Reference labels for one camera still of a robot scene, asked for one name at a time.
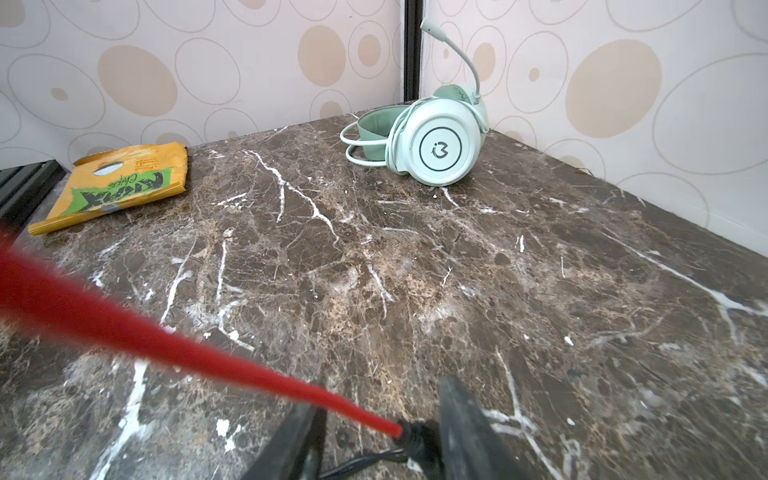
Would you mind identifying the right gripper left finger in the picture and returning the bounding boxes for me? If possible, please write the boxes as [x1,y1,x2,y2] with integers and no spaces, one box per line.
[241,403,327,480]

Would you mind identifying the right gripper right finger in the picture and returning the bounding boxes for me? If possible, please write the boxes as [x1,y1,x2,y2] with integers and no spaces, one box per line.
[438,375,531,479]

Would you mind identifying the red headphone cable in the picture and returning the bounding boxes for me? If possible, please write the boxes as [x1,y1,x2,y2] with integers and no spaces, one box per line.
[0,230,445,480]

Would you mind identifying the mint green headphones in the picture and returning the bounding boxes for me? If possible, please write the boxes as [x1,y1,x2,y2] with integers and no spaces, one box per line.
[340,19,489,187]

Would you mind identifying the yellow green snack bag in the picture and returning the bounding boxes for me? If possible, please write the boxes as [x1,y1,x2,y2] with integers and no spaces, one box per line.
[28,142,188,236]

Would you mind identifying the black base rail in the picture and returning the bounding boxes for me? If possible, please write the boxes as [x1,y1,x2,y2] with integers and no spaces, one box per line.
[0,160,65,236]

